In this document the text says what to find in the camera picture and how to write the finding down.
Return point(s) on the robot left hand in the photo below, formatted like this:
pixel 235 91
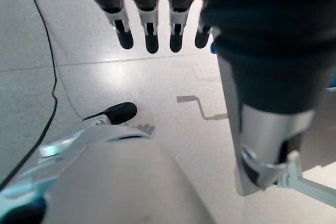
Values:
pixel 265 51

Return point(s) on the grey bed end panel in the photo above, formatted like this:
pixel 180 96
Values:
pixel 232 119

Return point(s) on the dark robot foot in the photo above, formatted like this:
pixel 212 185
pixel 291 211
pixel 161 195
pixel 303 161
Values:
pixel 119 112

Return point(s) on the blue bed part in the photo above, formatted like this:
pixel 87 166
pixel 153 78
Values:
pixel 213 47

